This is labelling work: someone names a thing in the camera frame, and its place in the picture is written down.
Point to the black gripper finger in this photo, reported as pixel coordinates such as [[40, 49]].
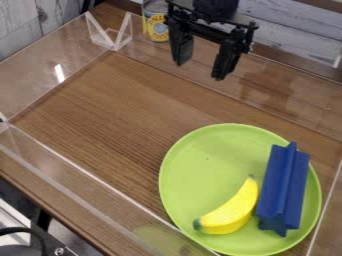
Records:
[[181, 41], [226, 59]]

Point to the clear acrylic enclosure wall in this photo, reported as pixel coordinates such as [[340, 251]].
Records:
[[91, 116]]

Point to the green round plate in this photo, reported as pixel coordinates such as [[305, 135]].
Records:
[[202, 172]]

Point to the clear acrylic corner bracket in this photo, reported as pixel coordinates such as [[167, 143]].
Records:
[[110, 38]]

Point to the black metal table stand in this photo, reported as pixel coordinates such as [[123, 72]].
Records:
[[24, 236]]

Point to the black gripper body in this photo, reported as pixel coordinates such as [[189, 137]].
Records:
[[213, 19]]

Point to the yellow labelled tin can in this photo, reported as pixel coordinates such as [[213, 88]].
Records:
[[154, 10]]

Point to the blue star-shaped block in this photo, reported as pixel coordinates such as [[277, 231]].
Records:
[[282, 194]]

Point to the yellow toy banana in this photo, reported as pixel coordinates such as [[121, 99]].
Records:
[[233, 214]]

